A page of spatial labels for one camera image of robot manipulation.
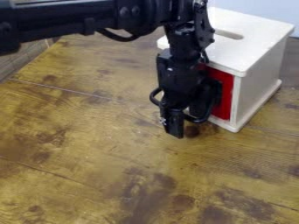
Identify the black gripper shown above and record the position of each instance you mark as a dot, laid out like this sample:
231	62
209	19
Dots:
177	70

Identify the red drawer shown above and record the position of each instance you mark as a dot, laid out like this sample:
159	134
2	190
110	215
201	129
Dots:
221	109

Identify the black metal drawer handle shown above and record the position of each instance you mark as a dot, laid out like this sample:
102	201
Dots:
177	98

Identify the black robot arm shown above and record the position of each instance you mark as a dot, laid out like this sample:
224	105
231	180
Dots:
122	20

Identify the white wooden box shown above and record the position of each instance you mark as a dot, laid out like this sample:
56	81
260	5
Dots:
247	50

